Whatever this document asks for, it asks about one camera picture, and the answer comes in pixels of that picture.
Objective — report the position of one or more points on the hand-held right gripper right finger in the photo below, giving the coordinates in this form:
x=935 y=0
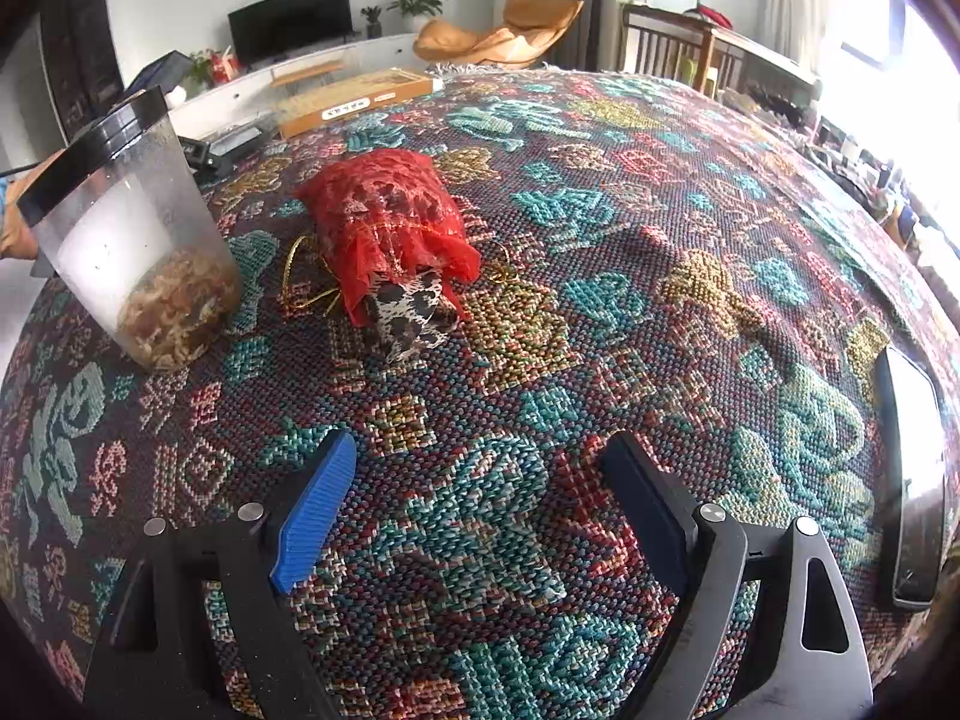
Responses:
x=649 y=517

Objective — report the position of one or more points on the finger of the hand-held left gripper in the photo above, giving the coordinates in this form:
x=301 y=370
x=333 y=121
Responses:
x=217 y=151

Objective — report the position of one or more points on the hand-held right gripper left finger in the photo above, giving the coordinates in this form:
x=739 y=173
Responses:
x=315 y=510

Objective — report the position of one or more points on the person's left hand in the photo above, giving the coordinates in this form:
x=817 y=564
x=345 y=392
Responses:
x=22 y=229

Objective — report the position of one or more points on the green plant with red wrap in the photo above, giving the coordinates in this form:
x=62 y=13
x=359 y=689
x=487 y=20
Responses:
x=214 y=67

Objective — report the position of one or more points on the dark flat panel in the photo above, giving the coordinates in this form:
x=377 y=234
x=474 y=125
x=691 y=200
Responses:
x=161 y=73

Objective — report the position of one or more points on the wooden bench with metal legs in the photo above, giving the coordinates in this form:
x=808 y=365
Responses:
x=300 y=71

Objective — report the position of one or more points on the clear jar with black lid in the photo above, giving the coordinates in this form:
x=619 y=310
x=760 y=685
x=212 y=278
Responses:
x=135 y=255

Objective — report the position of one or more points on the flat brown cardboard box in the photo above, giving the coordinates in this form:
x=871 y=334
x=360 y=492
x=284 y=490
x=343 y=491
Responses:
x=352 y=101

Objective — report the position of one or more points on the black television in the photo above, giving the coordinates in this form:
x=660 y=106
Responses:
x=289 y=22

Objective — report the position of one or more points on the dark glass display cabinet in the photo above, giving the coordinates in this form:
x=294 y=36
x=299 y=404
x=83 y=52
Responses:
x=82 y=37

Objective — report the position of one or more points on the white television cabinet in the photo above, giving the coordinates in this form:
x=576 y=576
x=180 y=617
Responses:
x=375 y=52

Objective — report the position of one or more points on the small dark potted plant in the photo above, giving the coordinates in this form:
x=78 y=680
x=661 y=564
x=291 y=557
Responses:
x=371 y=21

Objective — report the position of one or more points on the leopard print small box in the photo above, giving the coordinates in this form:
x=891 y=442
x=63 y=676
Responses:
x=409 y=315

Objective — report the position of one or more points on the colourful patterned woven blanket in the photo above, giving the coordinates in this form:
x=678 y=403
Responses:
x=600 y=277

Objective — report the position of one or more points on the large green potted plant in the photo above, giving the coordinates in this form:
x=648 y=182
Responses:
x=416 y=4

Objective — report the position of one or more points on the black smartphone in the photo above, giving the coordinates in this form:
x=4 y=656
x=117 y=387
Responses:
x=911 y=465

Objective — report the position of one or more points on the orange lounge chair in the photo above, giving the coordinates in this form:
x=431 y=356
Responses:
x=517 y=30

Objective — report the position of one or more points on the grey curtain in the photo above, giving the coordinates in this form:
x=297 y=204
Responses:
x=585 y=0

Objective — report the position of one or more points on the row of small cluttered items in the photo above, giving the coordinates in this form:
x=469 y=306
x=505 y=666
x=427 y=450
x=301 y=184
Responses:
x=840 y=157

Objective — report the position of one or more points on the wooden slatted crib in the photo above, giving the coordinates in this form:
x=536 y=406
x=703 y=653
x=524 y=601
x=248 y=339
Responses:
x=675 y=45

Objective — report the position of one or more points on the red cloth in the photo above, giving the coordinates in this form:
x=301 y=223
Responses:
x=712 y=15

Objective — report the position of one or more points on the cream curtain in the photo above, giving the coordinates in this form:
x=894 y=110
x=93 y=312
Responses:
x=799 y=0

